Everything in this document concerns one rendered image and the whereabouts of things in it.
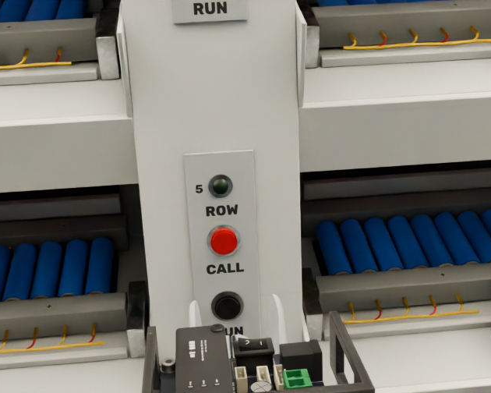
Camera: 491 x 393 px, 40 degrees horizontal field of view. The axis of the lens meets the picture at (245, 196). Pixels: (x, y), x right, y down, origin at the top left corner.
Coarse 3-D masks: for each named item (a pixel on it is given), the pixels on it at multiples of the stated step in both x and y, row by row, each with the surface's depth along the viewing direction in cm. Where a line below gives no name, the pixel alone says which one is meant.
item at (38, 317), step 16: (0, 304) 49; (16, 304) 49; (32, 304) 49; (48, 304) 49; (64, 304) 49; (80, 304) 49; (96, 304) 49; (112, 304) 49; (0, 320) 48; (16, 320) 48; (32, 320) 49; (48, 320) 49; (64, 320) 49; (80, 320) 49; (96, 320) 49; (112, 320) 49; (0, 336) 49; (16, 336) 49; (32, 336) 49; (64, 336) 48; (0, 352) 48
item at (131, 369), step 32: (128, 256) 57; (128, 288) 54; (128, 320) 47; (32, 352) 49; (128, 352) 49; (0, 384) 46; (32, 384) 46; (64, 384) 46; (96, 384) 46; (128, 384) 46
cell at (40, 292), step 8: (40, 248) 56; (48, 248) 55; (56, 248) 55; (40, 256) 55; (48, 256) 54; (56, 256) 55; (40, 264) 54; (48, 264) 53; (56, 264) 54; (40, 272) 53; (48, 272) 53; (56, 272) 53; (40, 280) 52; (48, 280) 52; (56, 280) 53; (32, 288) 52; (40, 288) 51; (48, 288) 51; (56, 288) 52; (32, 296) 51; (40, 296) 51; (48, 296) 51
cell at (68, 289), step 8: (72, 240) 56; (80, 240) 56; (72, 248) 55; (80, 248) 55; (88, 248) 56; (72, 256) 54; (80, 256) 54; (64, 264) 54; (72, 264) 53; (80, 264) 54; (64, 272) 53; (72, 272) 53; (80, 272) 53; (64, 280) 52; (72, 280) 52; (80, 280) 52; (64, 288) 51; (72, 288) 51; (80, 288) 52
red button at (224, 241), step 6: (222, 228) 40; (216, 234) 40; (222, 234) 40; (228, 234) 40; (234, 234) 40; (210, 240) 40; (216, 240) 40; (222, 240) 40; (228, 240) 40; (234, 240) 40; (216, 246) 40; (222, 246) 40; (228, 246) 41; (234, 246) 41; (216, 252) 41; (222, 252) 41; (228, 252) 41
